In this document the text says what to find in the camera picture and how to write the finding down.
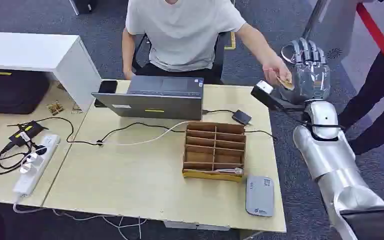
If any person's left hand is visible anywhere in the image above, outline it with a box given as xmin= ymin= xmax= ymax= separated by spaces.
xmin=262 ymin=57 xmax=293 ymax=87

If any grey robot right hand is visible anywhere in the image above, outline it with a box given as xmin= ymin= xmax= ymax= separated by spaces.
xmin=279 ymin=37 xmax=332 ymax=102

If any tan card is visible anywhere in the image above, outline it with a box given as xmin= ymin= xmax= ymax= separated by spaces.
xmin=276 ymin=76 xmax=295 ymax=91

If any black office chair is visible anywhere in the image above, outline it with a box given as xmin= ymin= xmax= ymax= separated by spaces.
xmin=131 ymin=31 xmax=233 ymax=86

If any small black adapter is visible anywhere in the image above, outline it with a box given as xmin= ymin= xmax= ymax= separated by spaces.
xmin=231 ymin=109 xmax=253 ymax=126

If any metal pole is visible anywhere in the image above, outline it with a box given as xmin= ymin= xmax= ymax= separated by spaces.
xmin=301 ymin=0 xmax=329 ymax=41

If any standing person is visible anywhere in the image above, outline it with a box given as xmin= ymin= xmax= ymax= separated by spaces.
xmin=337 ymin=16 xmax=384 ymax=156

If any seated person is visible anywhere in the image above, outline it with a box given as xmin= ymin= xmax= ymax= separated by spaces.
xmin=121 ymin=0 xmax=294 ymax=88

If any wooden card box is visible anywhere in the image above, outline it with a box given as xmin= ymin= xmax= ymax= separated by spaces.
xmin=182 ymin=121 xmax=247 ymax=183

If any card with pale print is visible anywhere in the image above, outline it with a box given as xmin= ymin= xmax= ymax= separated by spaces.
xmin=211 ymin=167 xmax=245 ymax=177

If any grey laptop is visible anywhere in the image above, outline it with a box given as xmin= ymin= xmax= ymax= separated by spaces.
xmin=91 ymin=75 xmax=205 ymax=121

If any grey card reader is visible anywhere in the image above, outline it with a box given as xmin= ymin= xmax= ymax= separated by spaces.
xmin=245 ymin=175 xmax=275 ymax=218

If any black smartphone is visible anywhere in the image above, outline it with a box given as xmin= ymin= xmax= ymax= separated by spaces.
xmin=93 ymin=79 xmax=119 ymax=108

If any black cabinet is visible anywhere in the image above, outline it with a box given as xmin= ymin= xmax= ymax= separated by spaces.
xmin=68 ymin=0 xmax=97 ymax=16

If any small golden part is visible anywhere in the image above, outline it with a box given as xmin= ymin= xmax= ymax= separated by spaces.
xmin=46 ymin=100 xmax=65 ymax=116

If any black power brick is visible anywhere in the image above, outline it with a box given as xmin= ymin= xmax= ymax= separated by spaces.
xmin=7 ymin=120 xmax=49 ymax=148

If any white power strip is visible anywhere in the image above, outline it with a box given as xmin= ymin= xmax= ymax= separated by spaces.
xmin=12 ymin=133 xmax=62 ymax=197

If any white plug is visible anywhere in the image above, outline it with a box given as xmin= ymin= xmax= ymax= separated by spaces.
xmin=19 ymin=153 xmax=44 ymax=175

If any black bag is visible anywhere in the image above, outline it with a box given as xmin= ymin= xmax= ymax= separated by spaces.
xmin=0 ymin=68 xmax=51 ymax=116

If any short black cable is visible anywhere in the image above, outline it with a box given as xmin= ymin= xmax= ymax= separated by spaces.
xmin=201 ymin=108 xmax=276 ymax=140

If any red strap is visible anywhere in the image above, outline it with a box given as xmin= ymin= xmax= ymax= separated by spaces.
xmin=355 ymin=2 xmax=384 ymax=79

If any white cable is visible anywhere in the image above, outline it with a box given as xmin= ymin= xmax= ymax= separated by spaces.
xmin=104 ymin=120 xmax=194 ymax=147

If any long black cable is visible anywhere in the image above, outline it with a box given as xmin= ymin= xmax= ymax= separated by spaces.
xmin=6 ymin=116 xmax=187 ymax=147

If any white power strip cord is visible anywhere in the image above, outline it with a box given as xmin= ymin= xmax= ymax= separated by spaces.
xmin=12 ymin=194 xmax=149 ymax=240

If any coiled black cable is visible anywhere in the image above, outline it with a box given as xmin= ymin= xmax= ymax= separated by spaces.
xmin=0 ymin=141 xmax=48 ymax=176

